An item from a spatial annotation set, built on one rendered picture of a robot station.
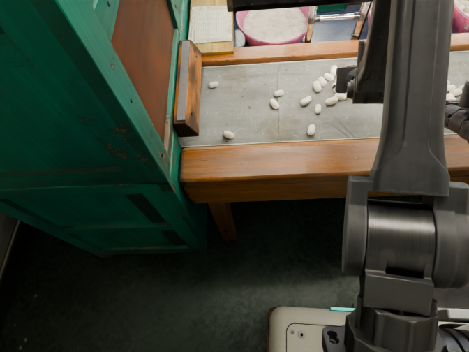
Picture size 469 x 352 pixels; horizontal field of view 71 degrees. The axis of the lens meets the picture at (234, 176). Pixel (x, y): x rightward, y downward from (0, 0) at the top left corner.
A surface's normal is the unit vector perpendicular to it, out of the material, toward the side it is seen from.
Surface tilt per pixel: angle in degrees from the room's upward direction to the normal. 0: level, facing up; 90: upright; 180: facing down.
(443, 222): 18
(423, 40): 29
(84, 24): 90
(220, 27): 0
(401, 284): 38
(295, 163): 0
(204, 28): 0
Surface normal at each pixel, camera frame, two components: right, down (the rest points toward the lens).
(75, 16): 1.00, -0.04
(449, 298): -0.07, -0.42
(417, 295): -0.29, 0.20
